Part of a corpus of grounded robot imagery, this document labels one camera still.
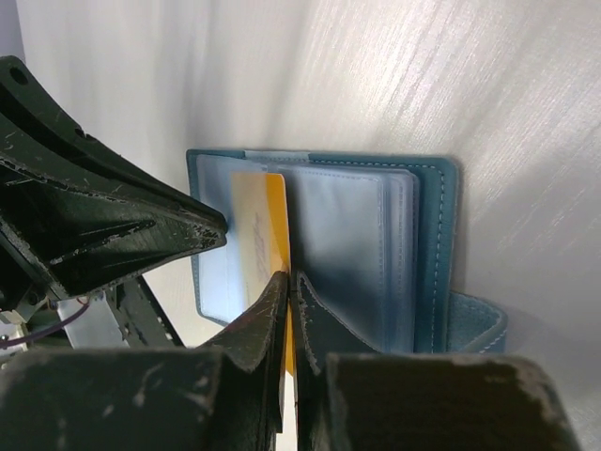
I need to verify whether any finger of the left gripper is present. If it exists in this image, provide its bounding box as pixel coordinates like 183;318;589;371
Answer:
1;159;227;298
1;55;221;221

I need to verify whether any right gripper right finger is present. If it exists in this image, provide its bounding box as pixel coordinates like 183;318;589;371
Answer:
291;273;579;450

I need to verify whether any gold VIP card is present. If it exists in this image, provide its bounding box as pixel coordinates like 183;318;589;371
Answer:
230;171;297;377

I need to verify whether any blue leather card holder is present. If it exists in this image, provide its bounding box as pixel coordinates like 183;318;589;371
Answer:
187;149;507;353

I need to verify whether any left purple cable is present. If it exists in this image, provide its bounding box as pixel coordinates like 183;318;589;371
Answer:
0;293;102;351

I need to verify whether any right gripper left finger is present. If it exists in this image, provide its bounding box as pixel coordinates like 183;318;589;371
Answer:
1;272;289;450

